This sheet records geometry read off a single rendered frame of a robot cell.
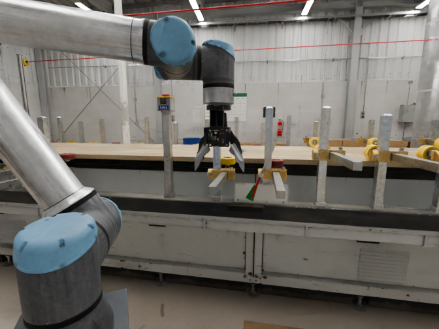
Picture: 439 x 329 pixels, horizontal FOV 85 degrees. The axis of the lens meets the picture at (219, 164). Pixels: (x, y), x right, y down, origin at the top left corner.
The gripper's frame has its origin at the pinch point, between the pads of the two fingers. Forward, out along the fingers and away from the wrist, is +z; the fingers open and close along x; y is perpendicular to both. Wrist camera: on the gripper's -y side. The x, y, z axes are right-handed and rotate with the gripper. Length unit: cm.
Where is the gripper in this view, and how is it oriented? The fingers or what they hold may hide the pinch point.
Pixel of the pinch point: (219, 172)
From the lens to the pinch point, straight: 75.2
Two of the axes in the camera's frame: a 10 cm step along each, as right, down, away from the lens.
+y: -1.3, 1.6, -9.8
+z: 0.0, 9.9, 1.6
